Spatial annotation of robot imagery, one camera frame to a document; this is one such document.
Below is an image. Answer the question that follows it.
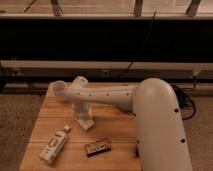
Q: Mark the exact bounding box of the white drink bottle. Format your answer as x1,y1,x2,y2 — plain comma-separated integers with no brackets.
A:
40,125,71,165

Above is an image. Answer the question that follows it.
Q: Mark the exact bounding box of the black floor cable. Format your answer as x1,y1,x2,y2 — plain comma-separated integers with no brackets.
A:
171,83,197,122

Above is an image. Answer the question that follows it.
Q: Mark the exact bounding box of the translucent yellowish gripper finger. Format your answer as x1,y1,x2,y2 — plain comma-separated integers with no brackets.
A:
76,112,92,120

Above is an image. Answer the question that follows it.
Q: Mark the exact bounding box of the dark snack bar packet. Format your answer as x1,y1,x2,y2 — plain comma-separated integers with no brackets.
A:
84,138,111,157

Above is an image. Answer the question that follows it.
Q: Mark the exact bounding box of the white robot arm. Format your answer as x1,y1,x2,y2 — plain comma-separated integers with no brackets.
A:
65,78,193,171

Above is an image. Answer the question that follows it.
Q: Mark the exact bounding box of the white sponge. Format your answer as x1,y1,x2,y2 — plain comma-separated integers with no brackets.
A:
76,118,95,131

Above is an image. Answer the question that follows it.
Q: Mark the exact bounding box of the translucent plastic cup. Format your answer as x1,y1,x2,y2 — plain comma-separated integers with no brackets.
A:
50,80,67,102

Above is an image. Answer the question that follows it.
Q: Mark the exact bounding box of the brown red sausage toy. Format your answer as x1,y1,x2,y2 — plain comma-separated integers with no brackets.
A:
135,147,139,157

